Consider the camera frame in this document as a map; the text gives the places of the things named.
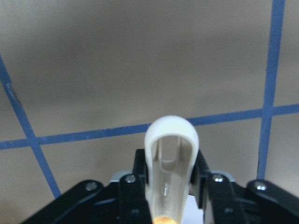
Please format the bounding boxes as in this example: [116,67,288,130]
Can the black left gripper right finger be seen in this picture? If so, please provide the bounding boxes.
[191,152,299,224]

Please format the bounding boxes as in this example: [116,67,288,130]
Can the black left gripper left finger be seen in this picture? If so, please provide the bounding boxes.
[23,149,152,224]

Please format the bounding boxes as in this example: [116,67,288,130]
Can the beige plastic dustpan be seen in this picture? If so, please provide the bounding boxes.
[144,116,199,224]

